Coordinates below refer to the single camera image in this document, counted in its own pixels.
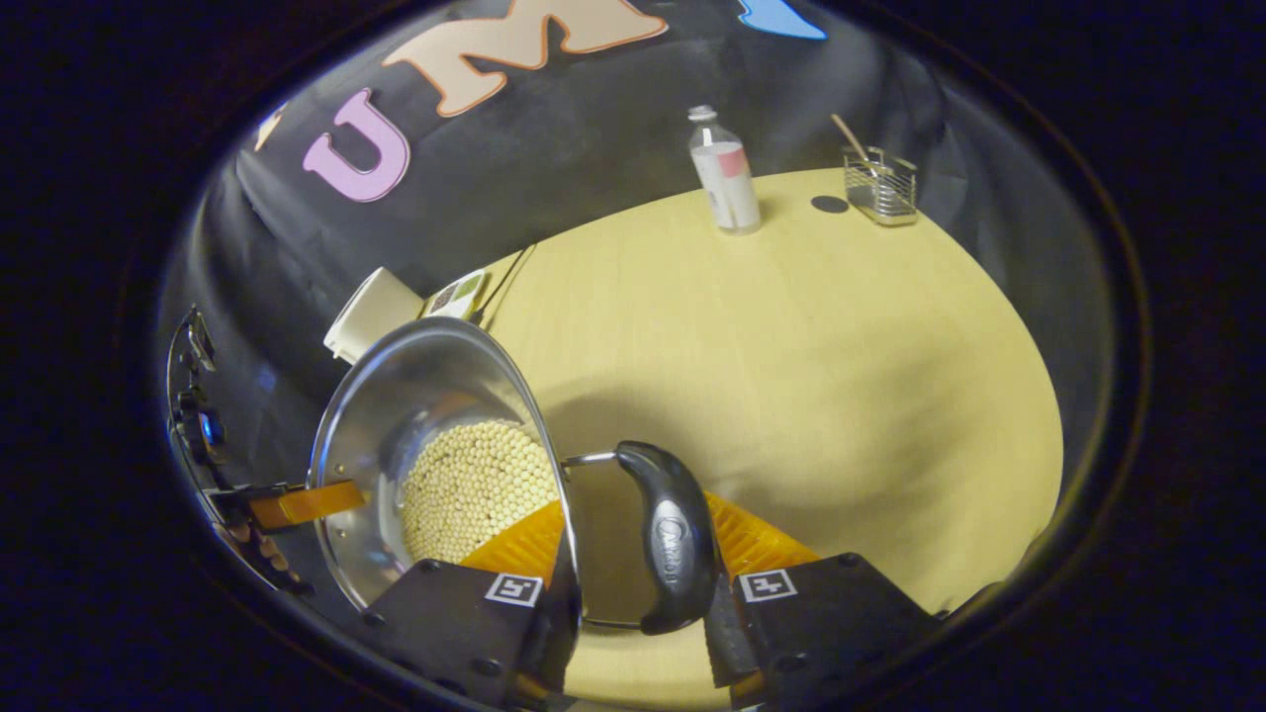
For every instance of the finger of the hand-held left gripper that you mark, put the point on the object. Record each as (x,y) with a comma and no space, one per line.
(307,502)

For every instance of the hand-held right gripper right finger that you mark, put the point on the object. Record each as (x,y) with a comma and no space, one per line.
(730,643)

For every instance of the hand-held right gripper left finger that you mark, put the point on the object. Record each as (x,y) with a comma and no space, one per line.
(455,623)

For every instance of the stainless steel pot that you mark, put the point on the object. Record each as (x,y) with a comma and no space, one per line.
(396,396)

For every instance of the pile of soybeans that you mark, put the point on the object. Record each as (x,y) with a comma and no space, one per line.
(475,485)

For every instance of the white toaster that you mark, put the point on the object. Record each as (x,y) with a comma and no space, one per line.
(371,311)

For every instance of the white sectioned bean plate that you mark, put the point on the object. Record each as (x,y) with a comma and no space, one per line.
(457,295)

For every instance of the clear plastic bottle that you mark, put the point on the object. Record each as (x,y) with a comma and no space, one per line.
(727,183)

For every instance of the black backdrop cloth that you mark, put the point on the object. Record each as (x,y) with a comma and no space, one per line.
(593,129)

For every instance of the clear glass holder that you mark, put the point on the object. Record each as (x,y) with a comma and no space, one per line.
(880,193)

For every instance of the wooden stick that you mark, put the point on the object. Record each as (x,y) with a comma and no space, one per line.
(849,136)

